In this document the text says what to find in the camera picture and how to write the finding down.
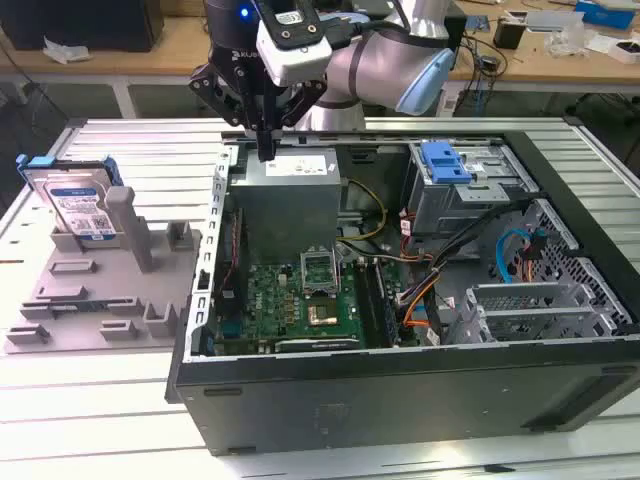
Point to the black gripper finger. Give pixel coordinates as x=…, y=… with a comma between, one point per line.
x=215, y=90
x=300, y=102

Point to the hard disk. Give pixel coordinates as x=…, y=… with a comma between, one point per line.
x=75, y=205

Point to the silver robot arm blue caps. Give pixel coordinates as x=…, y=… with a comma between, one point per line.
x=380, y=60

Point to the metal disk bay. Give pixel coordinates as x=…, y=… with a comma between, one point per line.
x=525, y=300

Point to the wooden desk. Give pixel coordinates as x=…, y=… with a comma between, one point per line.
x=175, y=55

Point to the grey power supply unit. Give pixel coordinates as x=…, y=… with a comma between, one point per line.
x=285, y=215

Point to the large black computer tower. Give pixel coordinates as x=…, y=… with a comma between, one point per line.
x=100, y=25

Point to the white crumpled plastic bag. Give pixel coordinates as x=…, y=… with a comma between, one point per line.
x=65, y=52

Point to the blue plastic cage latch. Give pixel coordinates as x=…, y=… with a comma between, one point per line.
x=445, y=167

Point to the black square box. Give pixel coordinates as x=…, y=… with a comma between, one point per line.
x=459, y=27

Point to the metal drive cage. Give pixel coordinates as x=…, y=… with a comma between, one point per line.
x=450, y=210

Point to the green motherboard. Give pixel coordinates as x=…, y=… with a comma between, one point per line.
x=270, y=310

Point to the CPU socket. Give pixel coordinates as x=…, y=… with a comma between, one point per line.
x=325, y=314

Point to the black RAM slot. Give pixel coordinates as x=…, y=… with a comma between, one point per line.
x=374, y=305
x=381, y=305
x=368, y=305
x=388, y=304

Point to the grey plastic parts rack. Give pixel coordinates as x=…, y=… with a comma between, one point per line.
x=115, y=280

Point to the small black box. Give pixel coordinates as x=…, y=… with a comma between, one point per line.
x=507, y=35

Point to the black graphics card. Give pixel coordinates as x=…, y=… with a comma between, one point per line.
x=315, y=345

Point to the thin RAM stick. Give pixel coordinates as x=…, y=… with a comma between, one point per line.
x=75, y=306

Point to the grey flat box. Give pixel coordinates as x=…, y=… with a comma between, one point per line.
x=555, y=21

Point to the clear plastic bag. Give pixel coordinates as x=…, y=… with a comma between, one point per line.
x=565, y=42

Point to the black open PC case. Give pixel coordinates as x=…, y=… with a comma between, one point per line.
x=400, y=400

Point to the blue cardboard box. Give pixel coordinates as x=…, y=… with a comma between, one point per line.
x=605, y=15

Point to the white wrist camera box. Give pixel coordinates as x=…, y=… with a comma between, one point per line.
x=300, y=65

